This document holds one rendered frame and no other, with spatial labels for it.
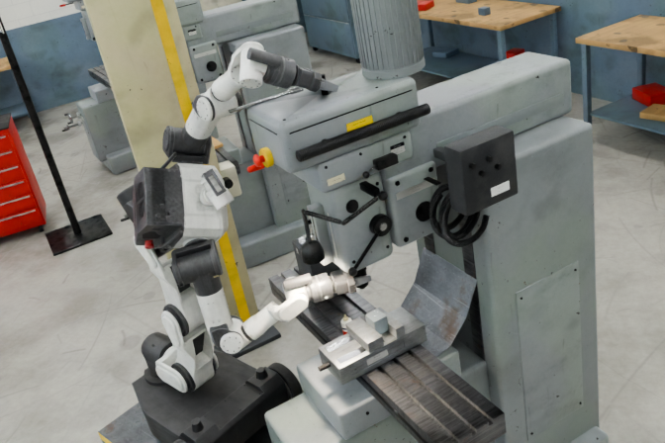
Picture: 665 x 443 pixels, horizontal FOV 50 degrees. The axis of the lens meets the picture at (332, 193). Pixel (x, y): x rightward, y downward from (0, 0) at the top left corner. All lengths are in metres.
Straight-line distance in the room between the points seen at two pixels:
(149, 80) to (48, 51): 7.33
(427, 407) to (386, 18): 1.19
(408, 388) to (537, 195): 0.77
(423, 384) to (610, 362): 1.72
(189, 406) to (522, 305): 1.45
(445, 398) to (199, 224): 0.96
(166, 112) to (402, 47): 1.91
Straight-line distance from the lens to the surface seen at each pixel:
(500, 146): 2.11
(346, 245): 2.24
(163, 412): 3.20
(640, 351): 4.02
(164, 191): 2.35
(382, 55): 2.17
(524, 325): 2.69
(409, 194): 2.27
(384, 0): 2.12
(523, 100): 2.50
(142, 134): 3.81
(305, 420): 2.64
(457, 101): 2.32
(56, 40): 11.04
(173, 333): 2.87
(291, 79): 2.07
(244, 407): 3.03
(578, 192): 2.63
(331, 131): 2.05
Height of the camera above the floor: 2.52
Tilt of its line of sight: 25 degrees down
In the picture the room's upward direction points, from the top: 11 degrees counter-clockwise
